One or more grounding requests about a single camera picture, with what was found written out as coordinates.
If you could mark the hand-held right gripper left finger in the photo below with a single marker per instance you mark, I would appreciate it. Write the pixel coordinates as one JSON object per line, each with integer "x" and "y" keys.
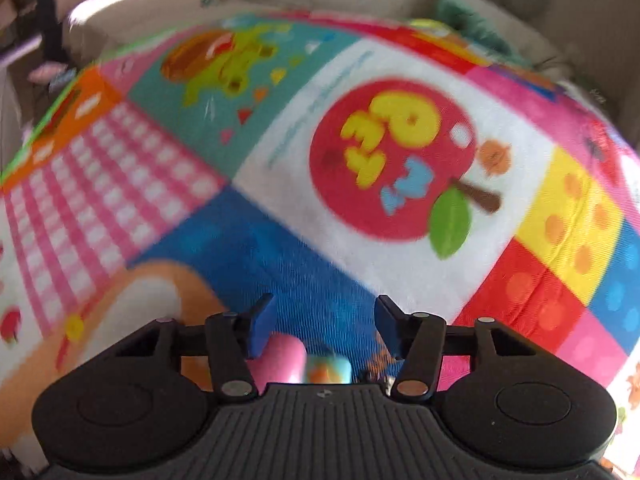
{"x": 260, "y": 329}

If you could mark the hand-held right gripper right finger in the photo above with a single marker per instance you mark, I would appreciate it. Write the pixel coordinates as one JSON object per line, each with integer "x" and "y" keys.
{"x": 388, "y": 326}

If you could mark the pink cylindrical toy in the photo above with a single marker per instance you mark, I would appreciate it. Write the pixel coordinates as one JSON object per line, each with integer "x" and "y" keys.
{"x": 280, "y": 360}

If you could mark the teal and orange toy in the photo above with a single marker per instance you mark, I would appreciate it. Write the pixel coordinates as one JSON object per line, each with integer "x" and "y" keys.
{"x": 326, "y": 368}

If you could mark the colourful cartoon play mat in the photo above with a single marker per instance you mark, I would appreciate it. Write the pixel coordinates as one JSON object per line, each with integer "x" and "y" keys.
{"x": 280, "y": 170}

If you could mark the teal cloth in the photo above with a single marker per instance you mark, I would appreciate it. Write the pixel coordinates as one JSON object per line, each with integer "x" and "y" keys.
{"x": 470, "y": 22}

